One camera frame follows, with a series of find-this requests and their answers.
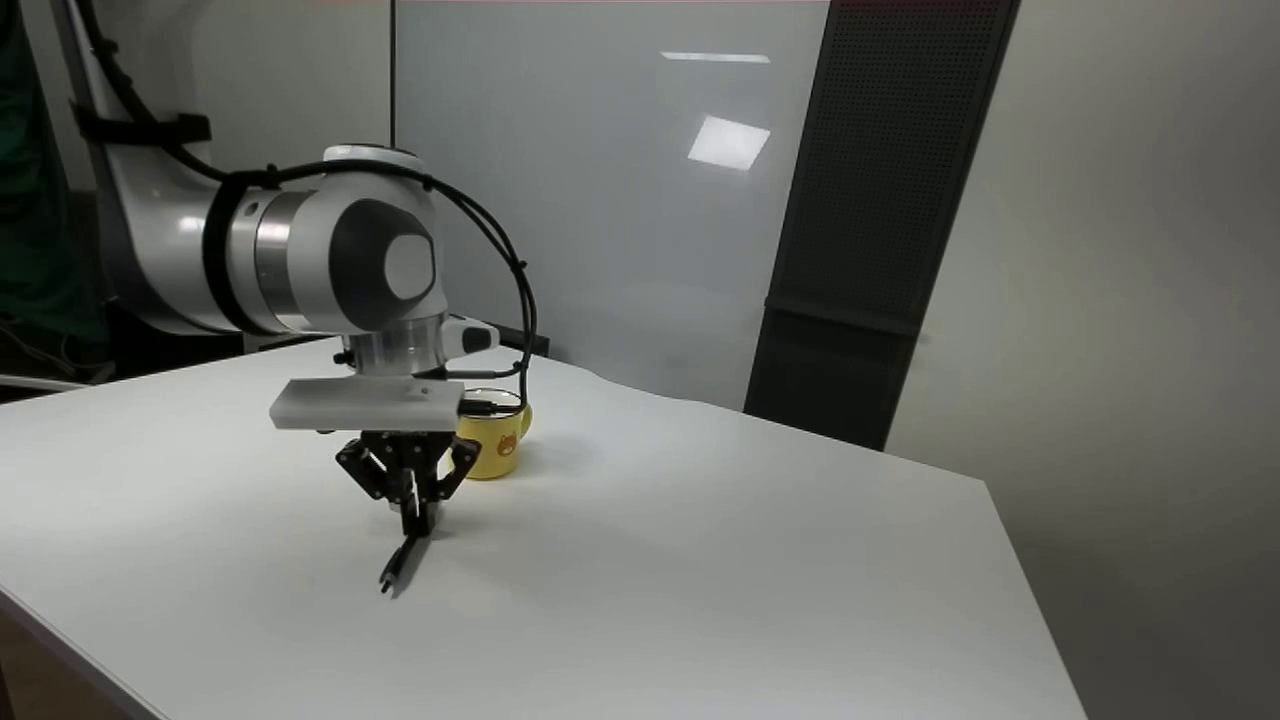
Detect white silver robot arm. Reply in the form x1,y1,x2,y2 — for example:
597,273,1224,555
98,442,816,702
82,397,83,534
57,0,492,539

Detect dark vertical pillar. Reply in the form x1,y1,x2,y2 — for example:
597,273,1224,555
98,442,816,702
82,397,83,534
743,0,1022,447

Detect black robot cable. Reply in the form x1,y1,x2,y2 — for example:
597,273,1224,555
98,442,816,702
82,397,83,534
72,0,546,404

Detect green curtain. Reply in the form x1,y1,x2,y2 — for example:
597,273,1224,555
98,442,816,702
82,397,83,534
0,0,113,380

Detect black pen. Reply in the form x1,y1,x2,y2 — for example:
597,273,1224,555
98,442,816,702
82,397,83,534
382,534,430,596

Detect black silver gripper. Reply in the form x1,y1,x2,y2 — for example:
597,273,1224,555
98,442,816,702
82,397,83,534
268,317,485,533

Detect yellow enamel cup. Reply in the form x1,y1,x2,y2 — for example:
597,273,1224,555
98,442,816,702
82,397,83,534
457,391,532,481

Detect white glossy board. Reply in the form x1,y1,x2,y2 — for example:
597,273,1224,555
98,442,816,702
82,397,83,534
398,0,828,408

